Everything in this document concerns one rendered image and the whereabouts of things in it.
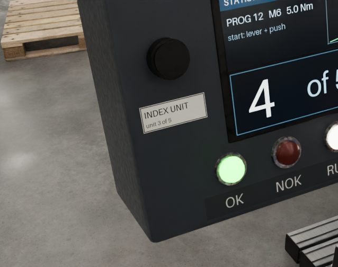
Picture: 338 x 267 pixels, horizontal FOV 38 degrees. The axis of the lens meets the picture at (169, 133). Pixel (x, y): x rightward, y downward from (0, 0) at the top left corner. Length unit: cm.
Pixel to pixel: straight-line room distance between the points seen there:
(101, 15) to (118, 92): 5
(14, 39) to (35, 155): 131
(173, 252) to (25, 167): 92
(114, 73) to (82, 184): 190
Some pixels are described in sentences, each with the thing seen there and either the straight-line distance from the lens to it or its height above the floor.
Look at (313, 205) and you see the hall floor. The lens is 208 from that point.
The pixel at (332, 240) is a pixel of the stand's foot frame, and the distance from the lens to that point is 183.
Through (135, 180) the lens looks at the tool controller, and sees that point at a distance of 37.
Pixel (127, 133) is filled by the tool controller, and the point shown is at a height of 116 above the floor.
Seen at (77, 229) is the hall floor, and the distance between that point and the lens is 202.
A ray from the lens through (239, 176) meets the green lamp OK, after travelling 38.
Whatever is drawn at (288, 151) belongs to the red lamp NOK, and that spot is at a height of 112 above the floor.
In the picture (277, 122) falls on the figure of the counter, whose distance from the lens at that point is 39.
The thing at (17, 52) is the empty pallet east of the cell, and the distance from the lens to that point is 362.
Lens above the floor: 134
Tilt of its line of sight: 32 degrees down
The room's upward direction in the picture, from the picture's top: 4 degrees counter-clockwise
